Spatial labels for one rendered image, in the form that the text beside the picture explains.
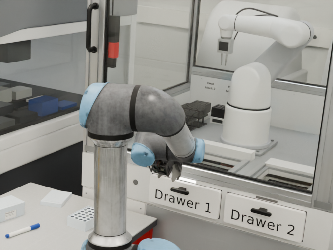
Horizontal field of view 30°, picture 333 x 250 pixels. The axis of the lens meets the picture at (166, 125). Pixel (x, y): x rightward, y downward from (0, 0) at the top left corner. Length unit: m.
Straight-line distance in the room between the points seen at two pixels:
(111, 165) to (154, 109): 0.19
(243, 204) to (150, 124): 0.83
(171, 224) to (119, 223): 0.83
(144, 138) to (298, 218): 0.63
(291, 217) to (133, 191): 0.64
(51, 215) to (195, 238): 0.56
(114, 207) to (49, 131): 1.36
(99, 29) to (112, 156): 0.94
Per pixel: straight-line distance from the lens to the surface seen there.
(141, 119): 1.48
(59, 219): 2.39
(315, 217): 2.19
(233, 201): 2.26
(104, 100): 1.50
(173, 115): 1.52
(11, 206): 2.38
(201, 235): 2.38
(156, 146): 1.88
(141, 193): 2.45
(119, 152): 1.55
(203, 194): 2.29
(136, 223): 2.36
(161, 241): 1.67
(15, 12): 2.61
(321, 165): 2.14
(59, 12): 2.83
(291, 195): 2.19
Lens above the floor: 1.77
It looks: 16 degrees down
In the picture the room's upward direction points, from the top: 4 degrees clockwise
